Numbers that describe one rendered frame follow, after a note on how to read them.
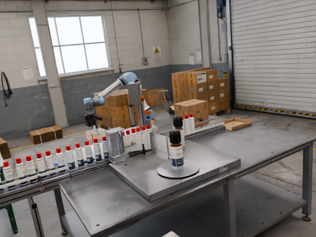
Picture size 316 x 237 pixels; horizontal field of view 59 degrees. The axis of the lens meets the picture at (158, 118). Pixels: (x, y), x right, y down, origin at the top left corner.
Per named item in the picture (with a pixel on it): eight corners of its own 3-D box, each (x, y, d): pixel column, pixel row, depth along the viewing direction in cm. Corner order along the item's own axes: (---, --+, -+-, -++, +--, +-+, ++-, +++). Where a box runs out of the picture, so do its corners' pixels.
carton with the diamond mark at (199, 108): (188, 130, 306) (186, 106, 300) (175, 126, 326) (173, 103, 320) (209, 124, 321) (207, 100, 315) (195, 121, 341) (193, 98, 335)
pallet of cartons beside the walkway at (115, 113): (153, 127, 649) (148, 89, 628) (122, 137, 602) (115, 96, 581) (126, 120, 745) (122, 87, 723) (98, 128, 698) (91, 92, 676)
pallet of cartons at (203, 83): (197, 124, 638) (193, 73, 611) (173, 119, 705) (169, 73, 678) (231, 112, 707) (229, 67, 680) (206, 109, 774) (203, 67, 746)
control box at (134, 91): (129, 105, 248) (126, 84, 243) (132, 102, 264) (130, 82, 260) (140, 104, 247) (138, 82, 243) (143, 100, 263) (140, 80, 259)
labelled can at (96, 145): (97, 163, 233) (93, 139, 228) (95, 161, 237) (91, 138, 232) (103, 161, 235) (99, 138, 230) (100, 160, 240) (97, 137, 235)
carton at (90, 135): (91, 141, 271) (90, 133, 270) (86, 138, 281) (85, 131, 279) (106, 137, 280) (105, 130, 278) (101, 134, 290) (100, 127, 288)
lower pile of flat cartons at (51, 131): (34, 145, 617) (32, 135, 612) (30, 139, 662) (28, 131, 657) (63, 137, 649) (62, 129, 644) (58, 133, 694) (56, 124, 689)
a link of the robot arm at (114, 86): (126, 70, 298) (89, 98, 288) (129, 69, 287) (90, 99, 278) (132, 79, 301) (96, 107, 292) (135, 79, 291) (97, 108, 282)
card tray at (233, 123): (232, 130, 295) (232, 127, 294) (215, 126, 316) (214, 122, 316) (251, 124, 309) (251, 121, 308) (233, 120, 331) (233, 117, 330)
